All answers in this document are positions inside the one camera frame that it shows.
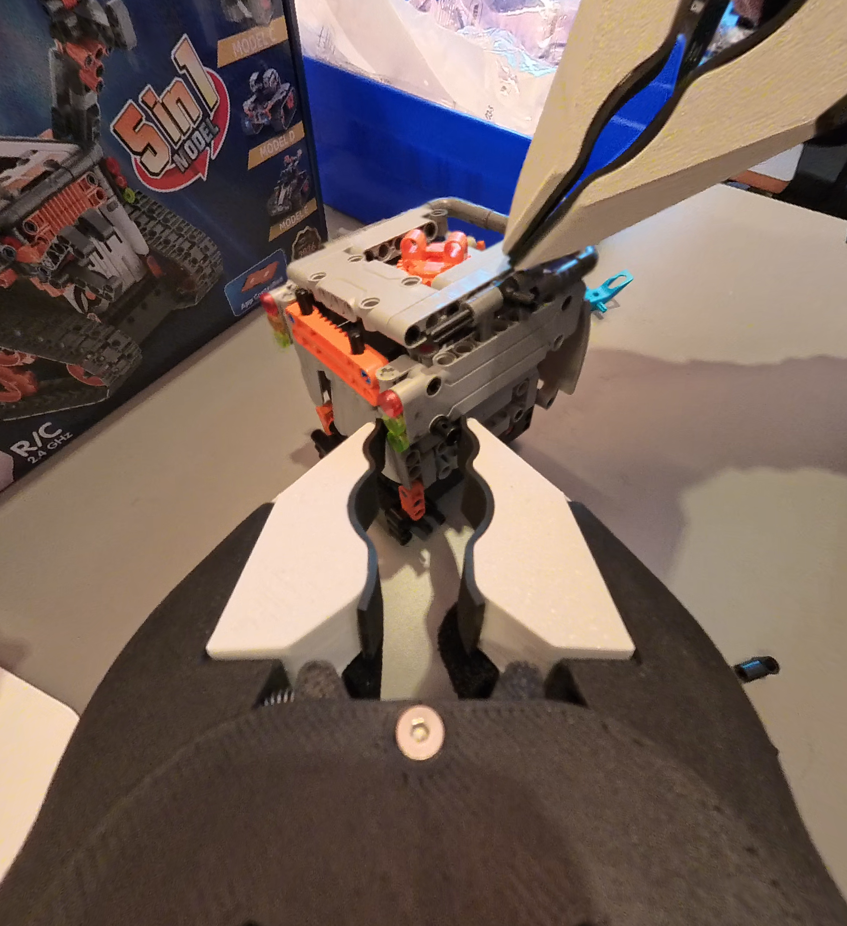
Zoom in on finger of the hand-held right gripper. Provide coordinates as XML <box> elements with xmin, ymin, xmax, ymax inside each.
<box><xmin>515</xmin><ymin>0</ymin><xmax>847</xmax><ymax>276</ymax></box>
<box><xmin>505</xmin><ymin>0</ymin><xmax>687</xmax><ymax>261</ymax></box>

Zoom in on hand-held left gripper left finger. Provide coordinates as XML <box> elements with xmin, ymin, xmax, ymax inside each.
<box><xmin>207</xmin><ymin>435</ymin><xmax>384</xmax><ymax>669</ymax></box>

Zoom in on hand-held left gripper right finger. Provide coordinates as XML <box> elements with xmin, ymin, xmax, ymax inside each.
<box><xmin>457</xmin><ymin>420</ymin><xmax>637</xmax><ymax>669</ymax></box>

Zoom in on teal brick separator tool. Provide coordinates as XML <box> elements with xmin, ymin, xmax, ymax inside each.
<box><xmin>584</xmin><ymin>270</ymin><xmax>637</xmax><ymax>313</ymax></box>

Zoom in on grey toy brick model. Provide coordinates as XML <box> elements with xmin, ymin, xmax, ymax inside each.
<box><xmin>262</xmin><ymin>196</ymin><xmax>601</xmax><ymax>548</ymax></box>

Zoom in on clear plastic bags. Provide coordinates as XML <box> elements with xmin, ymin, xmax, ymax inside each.
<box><xmin>301</xmin><ymin>0</ymin><xmax>779</xmax><ymax>138</ymax></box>

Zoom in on blue plastic bin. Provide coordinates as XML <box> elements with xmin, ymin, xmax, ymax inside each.
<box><xmin>296</xmin><ymin>0</ymin><xmax>685</xmax><ymax>230</ymax></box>

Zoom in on robot kit box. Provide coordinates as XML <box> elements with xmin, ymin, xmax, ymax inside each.
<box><xmin>0</xmin><ymin>0</ymin><xmax>326</xmax><ymax>525</ymax></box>

